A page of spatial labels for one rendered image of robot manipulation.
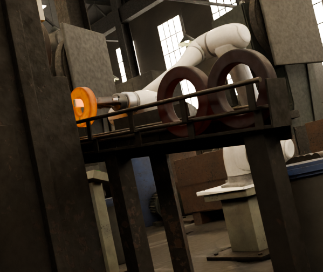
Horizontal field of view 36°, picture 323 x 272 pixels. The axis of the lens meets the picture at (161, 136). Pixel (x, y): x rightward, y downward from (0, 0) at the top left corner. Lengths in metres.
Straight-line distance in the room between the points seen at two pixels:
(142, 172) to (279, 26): 2.85
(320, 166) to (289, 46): 5.04
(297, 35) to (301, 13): 0.37
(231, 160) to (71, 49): 3.40
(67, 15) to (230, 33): 4.55
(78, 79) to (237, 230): 3.39
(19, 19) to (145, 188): 4.02
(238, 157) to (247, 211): 0.28
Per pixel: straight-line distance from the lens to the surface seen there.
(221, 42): 2.42
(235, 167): 2.64
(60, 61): 5.62
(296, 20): 7.24
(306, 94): 7.46
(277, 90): 1.12
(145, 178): 5.41
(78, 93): 1.95
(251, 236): 2.63
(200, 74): 1.25
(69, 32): 5.77
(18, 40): 1.53
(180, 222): 1.73
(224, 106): 1.20
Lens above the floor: 0.49
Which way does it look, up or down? 5 degrees up
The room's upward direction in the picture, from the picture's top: 12 degrees counter-clockwise
